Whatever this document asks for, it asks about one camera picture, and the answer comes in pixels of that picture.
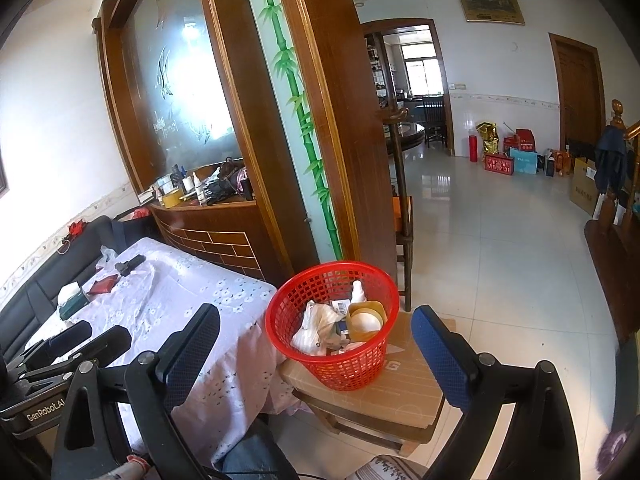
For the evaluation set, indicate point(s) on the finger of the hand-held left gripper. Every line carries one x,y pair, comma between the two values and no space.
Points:
105,345
75,335

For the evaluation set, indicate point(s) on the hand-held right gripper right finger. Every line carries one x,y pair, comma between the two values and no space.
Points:
440,355

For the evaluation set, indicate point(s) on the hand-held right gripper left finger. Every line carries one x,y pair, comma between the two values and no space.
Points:
192,355

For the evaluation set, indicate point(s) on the yellow white round tub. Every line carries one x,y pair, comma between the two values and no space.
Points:
365,321

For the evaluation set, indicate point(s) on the white spray bottle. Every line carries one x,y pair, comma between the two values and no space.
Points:
358,294

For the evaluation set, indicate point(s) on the small white box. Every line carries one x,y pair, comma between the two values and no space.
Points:
341,307

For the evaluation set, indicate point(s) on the white plastic bag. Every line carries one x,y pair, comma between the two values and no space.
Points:
317,325

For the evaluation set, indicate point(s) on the dark green tissue box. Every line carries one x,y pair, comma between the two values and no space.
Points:
72,302

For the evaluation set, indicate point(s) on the flat cardboard box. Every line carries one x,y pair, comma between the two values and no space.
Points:
410,395

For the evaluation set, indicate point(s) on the red wallet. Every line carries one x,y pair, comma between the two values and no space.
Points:
104,285

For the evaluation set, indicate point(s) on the black leather sofa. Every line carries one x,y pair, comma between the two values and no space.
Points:
30,290

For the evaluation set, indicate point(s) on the purple floral tablecloth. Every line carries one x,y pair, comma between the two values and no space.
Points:
200,280

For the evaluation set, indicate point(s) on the clear plastic bag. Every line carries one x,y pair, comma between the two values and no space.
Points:
107,257

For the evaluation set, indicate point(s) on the black case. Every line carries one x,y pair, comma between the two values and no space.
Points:
130,264

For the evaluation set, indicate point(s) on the red ornament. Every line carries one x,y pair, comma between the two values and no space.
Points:
76,229

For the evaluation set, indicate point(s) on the wooden stool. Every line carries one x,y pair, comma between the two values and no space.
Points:
350,425

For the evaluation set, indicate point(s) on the dark shopping bag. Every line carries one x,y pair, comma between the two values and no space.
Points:
125,232

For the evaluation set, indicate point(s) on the wooden cabinet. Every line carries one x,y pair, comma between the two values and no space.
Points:
215,240

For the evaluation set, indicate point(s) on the person's jeans leg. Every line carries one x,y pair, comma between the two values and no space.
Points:
250,457

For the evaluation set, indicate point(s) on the wooden chair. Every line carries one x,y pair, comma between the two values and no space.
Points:
402,240

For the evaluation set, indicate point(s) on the patterned seat cushion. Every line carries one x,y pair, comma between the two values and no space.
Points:
390,469

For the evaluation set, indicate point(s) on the white book stack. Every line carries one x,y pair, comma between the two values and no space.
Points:
146,199

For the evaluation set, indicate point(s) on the yellow tape roll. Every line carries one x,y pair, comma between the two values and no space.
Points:
172,199

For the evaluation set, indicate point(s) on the small white bottle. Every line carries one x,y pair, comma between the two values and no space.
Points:
199,190

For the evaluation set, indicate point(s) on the black bag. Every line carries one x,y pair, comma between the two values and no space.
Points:
225,185

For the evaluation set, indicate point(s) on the pink cloth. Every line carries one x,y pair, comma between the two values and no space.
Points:
243,180

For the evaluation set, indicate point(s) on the wooden stair railing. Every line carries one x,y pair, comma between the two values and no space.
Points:
610,260

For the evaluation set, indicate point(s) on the red gift box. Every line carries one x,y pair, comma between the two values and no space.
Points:
499,165

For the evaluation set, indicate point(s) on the purple cloth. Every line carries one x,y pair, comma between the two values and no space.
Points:
615,452

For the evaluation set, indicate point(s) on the red cylinder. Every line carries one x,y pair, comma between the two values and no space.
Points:
472,149

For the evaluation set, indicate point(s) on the blue gift bag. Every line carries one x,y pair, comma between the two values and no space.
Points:
524,161

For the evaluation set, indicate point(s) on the tall cardboard box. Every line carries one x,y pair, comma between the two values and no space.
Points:
582,187

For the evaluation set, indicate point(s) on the round dining table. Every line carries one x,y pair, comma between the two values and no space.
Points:
407,135

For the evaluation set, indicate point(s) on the gold bag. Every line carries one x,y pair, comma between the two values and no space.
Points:
487,137

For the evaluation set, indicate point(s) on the brown gift box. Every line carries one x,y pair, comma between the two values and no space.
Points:
560,162

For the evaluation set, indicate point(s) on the red gift bag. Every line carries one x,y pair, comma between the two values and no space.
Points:
520,140

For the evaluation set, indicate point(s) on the dark dining chair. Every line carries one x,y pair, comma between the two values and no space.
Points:
434,120

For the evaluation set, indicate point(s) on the dark jacket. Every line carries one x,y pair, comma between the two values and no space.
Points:
610,157

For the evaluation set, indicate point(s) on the bamboo painted panel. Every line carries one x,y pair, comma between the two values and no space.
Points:
285,85

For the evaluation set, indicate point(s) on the window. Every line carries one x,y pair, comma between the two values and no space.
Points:
422,67

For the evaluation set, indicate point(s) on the frosted glass panel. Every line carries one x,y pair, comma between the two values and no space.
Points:
170,60

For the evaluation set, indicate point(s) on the wooden door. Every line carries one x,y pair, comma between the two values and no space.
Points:
577,95

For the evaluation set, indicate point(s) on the small framed picture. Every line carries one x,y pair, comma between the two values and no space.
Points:
490,6

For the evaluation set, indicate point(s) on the wooden partition frame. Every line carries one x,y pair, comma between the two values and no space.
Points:
340,110

